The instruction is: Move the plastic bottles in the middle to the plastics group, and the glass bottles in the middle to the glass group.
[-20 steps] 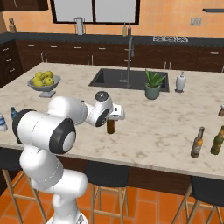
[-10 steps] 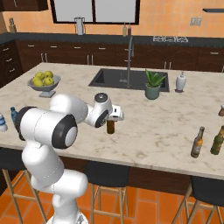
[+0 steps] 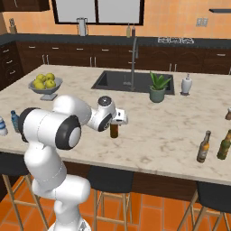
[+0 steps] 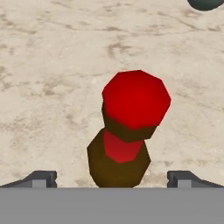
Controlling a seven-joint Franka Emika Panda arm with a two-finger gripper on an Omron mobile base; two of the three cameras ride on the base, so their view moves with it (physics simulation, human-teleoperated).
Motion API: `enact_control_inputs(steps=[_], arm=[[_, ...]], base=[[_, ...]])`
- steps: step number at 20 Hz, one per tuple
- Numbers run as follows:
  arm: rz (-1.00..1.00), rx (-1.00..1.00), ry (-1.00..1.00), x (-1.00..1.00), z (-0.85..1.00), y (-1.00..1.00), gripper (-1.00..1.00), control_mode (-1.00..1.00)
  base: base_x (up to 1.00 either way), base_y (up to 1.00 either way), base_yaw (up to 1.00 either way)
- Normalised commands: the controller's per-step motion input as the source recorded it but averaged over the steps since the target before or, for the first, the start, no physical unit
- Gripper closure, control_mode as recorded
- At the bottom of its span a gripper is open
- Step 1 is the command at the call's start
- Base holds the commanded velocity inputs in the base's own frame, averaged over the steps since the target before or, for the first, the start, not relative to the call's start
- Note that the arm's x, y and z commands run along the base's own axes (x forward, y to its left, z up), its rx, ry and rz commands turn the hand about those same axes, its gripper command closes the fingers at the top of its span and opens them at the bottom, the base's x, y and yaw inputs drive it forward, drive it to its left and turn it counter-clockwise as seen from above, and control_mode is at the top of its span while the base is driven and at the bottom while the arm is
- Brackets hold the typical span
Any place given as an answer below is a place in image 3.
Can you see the grey sink tap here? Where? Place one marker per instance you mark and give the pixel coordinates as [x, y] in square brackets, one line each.
[132, 66]

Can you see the pale oil bottle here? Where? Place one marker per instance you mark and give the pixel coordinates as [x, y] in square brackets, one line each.
[128, 31]

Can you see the green plant in pot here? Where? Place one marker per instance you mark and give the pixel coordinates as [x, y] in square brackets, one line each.
[157, 88]

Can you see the dark oil bottle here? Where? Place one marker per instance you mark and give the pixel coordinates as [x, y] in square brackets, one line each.
[133, 31]

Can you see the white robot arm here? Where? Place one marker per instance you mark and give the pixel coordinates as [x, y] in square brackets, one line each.
[45, 126]

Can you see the green glass bottle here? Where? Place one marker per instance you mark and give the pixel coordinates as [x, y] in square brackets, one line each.
[224, 147]

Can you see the dark sink basin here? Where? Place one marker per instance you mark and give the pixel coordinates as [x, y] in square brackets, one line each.
[114, 81]

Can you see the brown bottle with pale label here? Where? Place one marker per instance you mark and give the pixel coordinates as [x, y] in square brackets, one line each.
[203, 149]

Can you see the small brown bottle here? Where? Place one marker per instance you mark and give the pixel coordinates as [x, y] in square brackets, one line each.
[229, 114]

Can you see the black stool with wooden legs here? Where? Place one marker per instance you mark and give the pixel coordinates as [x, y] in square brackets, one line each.
[215, 195]
[111, 179]
[12, 164]

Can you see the dark wooden base cupboards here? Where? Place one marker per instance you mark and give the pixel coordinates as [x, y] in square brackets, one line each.
[75, 55]

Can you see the white and blue plastic bottle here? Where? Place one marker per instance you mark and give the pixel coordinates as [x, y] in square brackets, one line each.
[2, 127]

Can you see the grey pedestal fruit bowl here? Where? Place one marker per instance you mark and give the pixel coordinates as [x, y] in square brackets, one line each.
[46, 90]

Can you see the dark framed window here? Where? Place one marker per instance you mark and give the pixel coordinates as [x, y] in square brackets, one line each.
[97, 11]

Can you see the dark wall shelf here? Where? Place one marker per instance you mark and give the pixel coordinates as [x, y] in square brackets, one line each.
[221, 10]

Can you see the white soap dispenser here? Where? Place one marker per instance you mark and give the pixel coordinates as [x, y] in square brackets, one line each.
[186, 85]

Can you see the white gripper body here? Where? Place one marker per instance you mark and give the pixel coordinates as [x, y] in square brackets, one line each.
[121, 121]

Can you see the brown glass bottle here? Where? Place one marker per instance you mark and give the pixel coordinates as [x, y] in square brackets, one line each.
[114, 131]

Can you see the yellow-green apple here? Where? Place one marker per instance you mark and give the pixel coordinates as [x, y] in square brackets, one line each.
[50, 76]
[38, 85]
[50, 83]
[40, 78]

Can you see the dark wooden wall cupboard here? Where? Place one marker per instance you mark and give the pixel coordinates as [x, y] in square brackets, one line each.
[24, 4]

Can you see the wooden knife block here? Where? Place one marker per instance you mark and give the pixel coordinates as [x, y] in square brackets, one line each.
[12, 27]

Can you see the grey wall socket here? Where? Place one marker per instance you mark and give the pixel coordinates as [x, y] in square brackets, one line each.
[202, 22]

